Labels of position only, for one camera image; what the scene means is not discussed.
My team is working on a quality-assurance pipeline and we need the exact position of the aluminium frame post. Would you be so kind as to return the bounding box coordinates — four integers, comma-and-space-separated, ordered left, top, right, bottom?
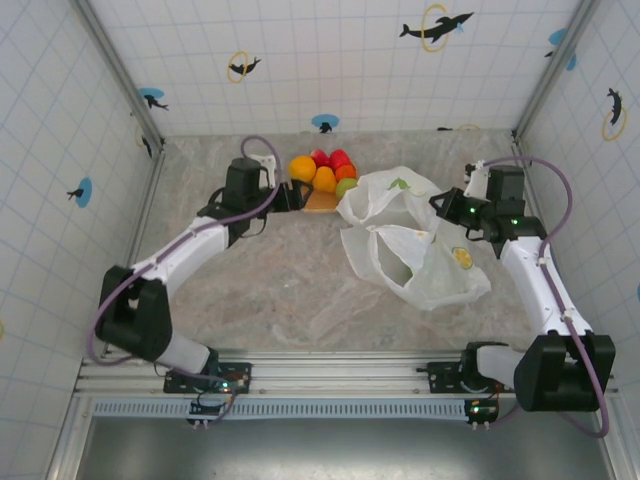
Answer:
69, 0, 166, 149
512, 0, 601, 140

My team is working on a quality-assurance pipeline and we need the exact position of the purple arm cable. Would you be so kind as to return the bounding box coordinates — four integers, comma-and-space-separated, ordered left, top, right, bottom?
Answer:
87, 133, 285, 426
479, 154, 612, 440

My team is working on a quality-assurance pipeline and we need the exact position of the aluminium mounting rail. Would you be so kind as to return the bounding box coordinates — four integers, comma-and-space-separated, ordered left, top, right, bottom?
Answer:
73, 348, 621, 400

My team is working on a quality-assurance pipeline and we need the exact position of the blue blob wall sticker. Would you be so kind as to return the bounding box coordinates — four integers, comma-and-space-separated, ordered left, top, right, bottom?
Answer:
544, 27, 579, 73

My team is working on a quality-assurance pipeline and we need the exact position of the fish blue circle sticker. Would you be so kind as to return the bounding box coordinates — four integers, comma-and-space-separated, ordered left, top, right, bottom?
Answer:
66, 176, 95, 208

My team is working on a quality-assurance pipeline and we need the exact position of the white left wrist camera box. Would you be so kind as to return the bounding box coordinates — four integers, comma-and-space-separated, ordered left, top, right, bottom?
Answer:
248, 152, 279, 189

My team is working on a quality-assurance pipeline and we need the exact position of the white slotted cable duct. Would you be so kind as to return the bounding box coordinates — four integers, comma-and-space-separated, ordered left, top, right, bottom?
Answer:
91, 398, 474, 419

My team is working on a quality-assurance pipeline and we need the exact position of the shark blue circle sticker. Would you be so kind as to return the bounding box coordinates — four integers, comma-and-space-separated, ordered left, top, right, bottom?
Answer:
138, 87, 170, 112

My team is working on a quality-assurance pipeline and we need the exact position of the seahorse yellow ring sticker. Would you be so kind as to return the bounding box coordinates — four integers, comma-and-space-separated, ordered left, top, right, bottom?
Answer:
600, 87, 629, 143

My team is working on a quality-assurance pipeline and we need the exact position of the small dolphin yellow ring sticker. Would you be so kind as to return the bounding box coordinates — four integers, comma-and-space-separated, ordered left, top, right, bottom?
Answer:
227, 50, 263, 84

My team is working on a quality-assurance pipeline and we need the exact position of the yellow-orange oval fruit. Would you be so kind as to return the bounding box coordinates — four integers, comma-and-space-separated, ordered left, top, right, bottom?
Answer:
312, 166, 339, 194

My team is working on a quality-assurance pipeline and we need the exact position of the penguin blue circle sticker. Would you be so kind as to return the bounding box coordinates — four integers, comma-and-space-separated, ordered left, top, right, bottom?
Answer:
310, 113, 341, 135

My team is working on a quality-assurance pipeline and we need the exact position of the large orange fruit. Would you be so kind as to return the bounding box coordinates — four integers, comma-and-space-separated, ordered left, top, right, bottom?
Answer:
288, 155, 318, 183

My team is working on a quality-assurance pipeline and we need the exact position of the aluminium floor rail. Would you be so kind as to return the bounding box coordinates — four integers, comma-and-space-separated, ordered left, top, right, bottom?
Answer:
102, 142, 169, 357
510, 132, 576, 321

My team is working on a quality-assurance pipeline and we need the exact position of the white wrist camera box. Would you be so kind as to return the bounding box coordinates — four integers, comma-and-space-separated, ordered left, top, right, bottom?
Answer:
248, 152, 279, 189
462, 159, 494, 199

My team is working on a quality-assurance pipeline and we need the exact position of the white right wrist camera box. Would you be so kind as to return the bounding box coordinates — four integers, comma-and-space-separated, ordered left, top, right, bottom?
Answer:
462, 159, 494, 199

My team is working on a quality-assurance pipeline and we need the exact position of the white plastic bag citrus print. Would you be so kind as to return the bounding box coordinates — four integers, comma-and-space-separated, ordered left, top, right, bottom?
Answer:
335, 165, 493, 312

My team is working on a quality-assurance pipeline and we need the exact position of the woven wooden plate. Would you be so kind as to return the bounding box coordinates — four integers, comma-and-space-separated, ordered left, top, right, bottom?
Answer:
301, 169, 360, 214

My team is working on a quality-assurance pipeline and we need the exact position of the black animal yellow ring sticker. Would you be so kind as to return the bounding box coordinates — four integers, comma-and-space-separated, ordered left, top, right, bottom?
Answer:
134, 124, 154, 160

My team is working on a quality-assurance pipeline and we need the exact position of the grey metal panel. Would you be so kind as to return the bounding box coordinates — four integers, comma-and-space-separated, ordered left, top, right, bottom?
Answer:
74, 415, 619, 480

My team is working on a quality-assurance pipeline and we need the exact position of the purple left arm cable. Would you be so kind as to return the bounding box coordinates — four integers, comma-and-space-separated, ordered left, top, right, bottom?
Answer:
87, 133, 285, 426

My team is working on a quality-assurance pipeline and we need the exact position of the orca yellow ring sticker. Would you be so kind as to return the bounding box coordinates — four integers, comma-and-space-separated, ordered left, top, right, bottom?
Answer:
398, 3, 475, 54

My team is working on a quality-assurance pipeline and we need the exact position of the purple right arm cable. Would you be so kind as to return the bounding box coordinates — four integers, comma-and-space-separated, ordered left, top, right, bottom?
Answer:
479, 154, 612, 440

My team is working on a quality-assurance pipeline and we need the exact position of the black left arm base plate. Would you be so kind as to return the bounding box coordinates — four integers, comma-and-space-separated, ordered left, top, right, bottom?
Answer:
163, 361, 254, 397

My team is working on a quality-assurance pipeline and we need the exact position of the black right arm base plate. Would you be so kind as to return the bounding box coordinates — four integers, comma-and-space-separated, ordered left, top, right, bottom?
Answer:
416, 359, 521, 397

